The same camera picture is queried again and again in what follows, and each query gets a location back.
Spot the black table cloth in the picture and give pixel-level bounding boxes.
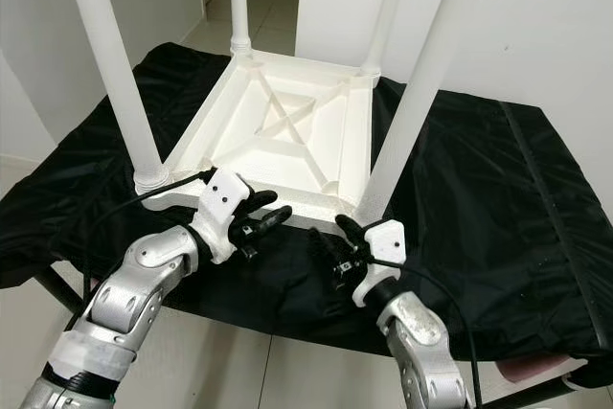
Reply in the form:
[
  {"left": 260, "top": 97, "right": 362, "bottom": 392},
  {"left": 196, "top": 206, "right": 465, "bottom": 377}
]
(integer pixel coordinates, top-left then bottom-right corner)
[{"left": 0, "top": 42, "right": 613, "bottom": 362}]

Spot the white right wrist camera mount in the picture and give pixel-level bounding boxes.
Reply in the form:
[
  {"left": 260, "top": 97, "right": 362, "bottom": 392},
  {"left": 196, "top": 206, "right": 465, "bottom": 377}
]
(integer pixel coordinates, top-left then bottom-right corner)
[{"left": 350, "top": 219, "right": 406, "bottom": 307}]

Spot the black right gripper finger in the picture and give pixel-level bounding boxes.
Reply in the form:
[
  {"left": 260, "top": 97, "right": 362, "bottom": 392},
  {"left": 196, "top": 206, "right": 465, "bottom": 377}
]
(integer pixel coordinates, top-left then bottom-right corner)
[
  {"left": 308, "top": 227, "right": 346, "bottom": 271},
  {"left": 334, "top": 215, "right": 371, "bottom": 253}
]

